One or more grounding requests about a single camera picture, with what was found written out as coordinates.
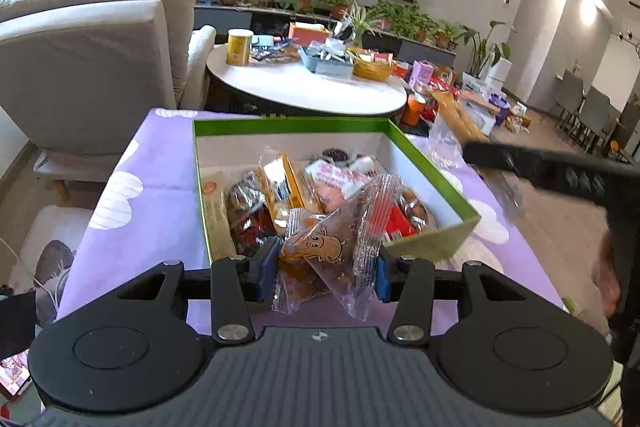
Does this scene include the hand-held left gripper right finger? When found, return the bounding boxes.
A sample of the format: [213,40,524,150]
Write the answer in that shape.
[375,247,546,344]

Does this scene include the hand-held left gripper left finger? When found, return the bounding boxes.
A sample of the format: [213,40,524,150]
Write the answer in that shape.
[100,237,281,344]

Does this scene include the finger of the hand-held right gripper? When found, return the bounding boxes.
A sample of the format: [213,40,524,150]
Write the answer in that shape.
[462,142,538,188]

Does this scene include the clear crinkled snack packet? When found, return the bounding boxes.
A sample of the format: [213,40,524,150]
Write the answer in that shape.
[305,174,398,323]

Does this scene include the green cardboard box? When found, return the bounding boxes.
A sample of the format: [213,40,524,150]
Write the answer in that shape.
[192,117,482,265]

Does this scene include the orange cartoon snack packet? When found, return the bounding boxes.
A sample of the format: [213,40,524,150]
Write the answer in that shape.
[272,208,353,314]

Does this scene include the pink white snack packet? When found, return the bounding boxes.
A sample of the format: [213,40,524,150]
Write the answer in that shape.
[302,158,376,208]

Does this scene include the person's right hand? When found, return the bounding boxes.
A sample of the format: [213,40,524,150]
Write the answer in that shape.
[592,232,621,318]

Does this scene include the beige paper bag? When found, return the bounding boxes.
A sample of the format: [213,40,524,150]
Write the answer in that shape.
[507,103,531,132]

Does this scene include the glass mug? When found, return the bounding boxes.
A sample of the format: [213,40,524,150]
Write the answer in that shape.
[428,119,471,170]

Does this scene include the red checkered snack packet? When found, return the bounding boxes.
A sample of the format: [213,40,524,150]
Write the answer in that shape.
[370,187,433,240]

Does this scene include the dark red snack packet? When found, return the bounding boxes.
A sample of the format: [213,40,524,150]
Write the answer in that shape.
[225,172,278,255]

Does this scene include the white air purifier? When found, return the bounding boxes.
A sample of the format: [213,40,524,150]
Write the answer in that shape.
[487,59,513,92]

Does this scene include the yellow orange snack packet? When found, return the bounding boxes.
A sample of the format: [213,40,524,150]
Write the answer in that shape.
[257,152,307,233]

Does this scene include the orange container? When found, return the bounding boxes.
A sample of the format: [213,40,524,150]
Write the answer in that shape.
[402,93,428,124]

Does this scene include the large leafy floor plant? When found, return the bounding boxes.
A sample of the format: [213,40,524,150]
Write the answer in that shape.
[460,21,512,78]

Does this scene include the small pink gift bag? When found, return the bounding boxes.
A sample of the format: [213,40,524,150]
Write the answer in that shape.
[411,61,435,86]

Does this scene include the purple floral tablecloth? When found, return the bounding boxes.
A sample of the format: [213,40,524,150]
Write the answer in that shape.
[55,107,571,338]

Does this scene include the clear packet dark contents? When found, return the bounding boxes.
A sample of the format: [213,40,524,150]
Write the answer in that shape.
[320,148,353,165]

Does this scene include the wicker basket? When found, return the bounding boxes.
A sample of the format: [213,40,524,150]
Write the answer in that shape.
[350,49,397,82]

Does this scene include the round white table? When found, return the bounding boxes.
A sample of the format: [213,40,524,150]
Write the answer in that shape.
[206,43,408,118]

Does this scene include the spider plant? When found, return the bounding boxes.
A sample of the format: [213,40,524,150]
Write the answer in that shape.
[342,4,381,50]

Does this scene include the blue grey tray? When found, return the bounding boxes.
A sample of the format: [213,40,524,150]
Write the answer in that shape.
[298,46,354,80]

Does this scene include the pile of dark sachets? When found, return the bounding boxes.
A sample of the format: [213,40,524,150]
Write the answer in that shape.
[249,34,301,64]

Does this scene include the yellow can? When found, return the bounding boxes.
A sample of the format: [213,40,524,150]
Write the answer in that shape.
[227,29,252,66]

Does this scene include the orange tissue box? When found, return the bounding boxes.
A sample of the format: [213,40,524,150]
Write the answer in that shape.
[288,22,331,45]

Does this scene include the dark television console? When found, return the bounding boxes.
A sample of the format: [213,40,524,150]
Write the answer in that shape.
[194,3,457,68]

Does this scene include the smartphone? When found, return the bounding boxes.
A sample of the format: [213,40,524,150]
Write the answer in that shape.
[0,349,33,400]

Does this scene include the beige recliner armchair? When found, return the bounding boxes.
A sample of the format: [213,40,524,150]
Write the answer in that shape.
[0,0,217,188]

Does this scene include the white cable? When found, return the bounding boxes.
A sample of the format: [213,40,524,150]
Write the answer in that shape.
[0,237,56,308]

